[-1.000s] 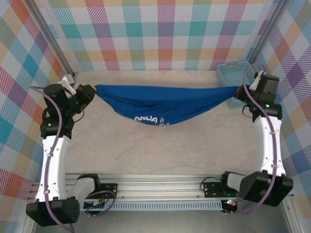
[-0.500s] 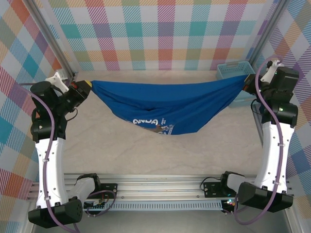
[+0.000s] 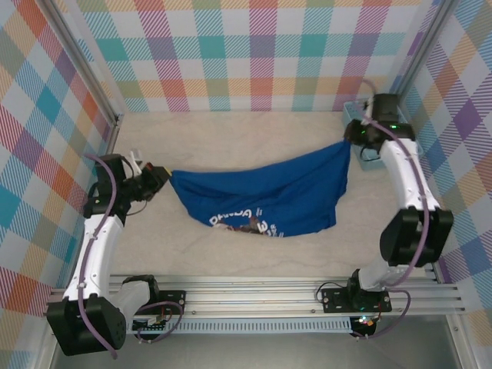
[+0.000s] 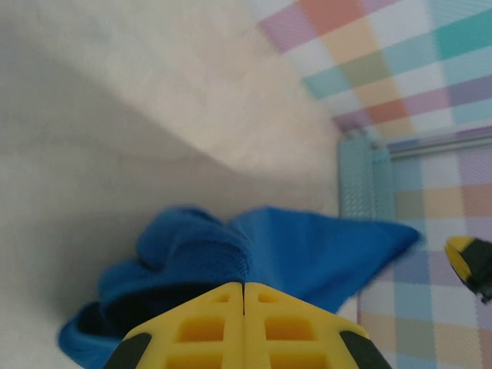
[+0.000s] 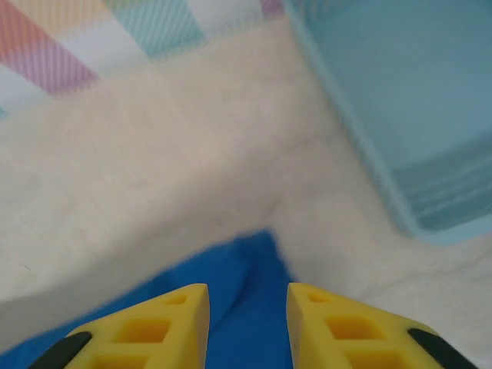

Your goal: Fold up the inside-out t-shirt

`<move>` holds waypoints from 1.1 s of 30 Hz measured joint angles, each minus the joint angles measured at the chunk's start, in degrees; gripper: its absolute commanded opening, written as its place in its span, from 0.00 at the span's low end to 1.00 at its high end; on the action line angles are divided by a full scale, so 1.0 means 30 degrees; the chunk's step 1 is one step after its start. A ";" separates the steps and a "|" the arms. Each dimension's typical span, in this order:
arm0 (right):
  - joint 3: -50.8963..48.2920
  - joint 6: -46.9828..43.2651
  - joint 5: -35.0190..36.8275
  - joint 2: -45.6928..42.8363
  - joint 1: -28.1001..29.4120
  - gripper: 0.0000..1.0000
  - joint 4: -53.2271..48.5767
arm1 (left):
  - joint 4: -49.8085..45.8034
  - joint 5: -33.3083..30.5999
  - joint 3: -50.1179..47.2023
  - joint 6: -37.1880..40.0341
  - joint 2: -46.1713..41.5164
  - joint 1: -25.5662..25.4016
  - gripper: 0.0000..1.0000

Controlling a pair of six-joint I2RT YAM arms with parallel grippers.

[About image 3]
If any light blue plastic basket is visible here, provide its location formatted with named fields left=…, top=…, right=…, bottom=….
left=341, top=99, right=424, bottom=173

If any blue printed t-shirt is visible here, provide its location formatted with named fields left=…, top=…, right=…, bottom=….
left=168, top=140, right=351, bottom=240

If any electronics board with white connector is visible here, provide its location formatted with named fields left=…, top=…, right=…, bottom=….
left=131, top=315, right=171, bottom=334

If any grey metal sheet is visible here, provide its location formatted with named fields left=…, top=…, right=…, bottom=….
left=49, top=332, right=462, bottom=369

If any electronics board with lit leds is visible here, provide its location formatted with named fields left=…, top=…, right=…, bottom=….
left=351, top=314, right=378, bottom=332

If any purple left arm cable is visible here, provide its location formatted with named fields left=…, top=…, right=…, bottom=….
left=76, top=153, right=185, bottom=361

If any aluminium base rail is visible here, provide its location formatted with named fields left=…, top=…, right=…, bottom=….
left=45, top=273, right=468, bottom=320

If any white slotted cable duct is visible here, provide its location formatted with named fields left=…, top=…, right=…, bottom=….
left=122, top=321, right=354, bottom=334

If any aluminium frame bar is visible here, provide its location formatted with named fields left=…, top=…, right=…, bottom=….
left=445, top=315, right=476, bottom=369
left=36, top=326, right=65, bottom=369

